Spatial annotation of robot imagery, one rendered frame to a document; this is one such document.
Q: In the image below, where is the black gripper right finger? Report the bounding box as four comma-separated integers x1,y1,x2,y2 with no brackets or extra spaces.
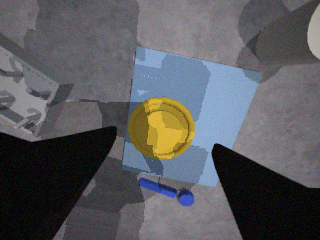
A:
211,143,320,240

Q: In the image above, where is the golden yellow plate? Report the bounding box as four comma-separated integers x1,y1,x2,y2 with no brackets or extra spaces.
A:
128,97,195,160

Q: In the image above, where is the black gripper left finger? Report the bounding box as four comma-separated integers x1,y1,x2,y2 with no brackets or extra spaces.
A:
0,126,117,240

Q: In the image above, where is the light blue square mat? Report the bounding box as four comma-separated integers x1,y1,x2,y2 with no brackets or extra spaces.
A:
122,46,262,187

